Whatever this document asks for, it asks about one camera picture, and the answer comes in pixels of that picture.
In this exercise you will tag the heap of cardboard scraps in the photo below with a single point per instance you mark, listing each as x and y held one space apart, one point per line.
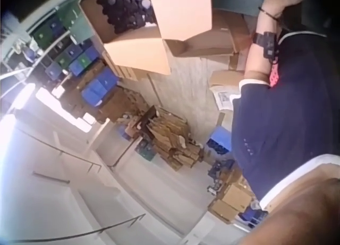
164 136

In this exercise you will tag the black wrist band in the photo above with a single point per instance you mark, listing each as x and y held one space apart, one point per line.
265 41

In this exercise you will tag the grey green work table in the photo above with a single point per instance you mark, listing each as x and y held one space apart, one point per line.
236 1

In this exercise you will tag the group of dark bottles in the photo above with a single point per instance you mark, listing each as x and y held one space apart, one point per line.
127 8

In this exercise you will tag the person's left hand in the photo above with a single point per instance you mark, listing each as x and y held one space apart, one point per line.
273 4

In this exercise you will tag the blue crate with dark bottles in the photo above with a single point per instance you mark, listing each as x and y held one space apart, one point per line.
219 142

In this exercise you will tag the flattened cardboard sheets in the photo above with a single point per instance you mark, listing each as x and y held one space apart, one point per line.
233 67

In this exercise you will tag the printed paper sheet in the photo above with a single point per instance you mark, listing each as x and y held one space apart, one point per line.
224 96

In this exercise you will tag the heap of brown cardboard boxes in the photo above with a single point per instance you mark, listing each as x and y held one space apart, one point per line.
233 199

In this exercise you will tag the large open cardboard carton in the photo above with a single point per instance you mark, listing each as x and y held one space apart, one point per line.
183 13

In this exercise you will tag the flat open cardboard box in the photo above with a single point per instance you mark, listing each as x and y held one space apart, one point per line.
212 40

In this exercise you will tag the shelf of blue green bins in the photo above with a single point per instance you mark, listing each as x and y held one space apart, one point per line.
58 51

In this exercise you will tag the stack of blue crates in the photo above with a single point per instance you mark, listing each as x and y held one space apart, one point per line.
99 86

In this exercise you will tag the person's left fingers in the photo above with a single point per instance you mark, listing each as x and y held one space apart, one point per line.
293 0

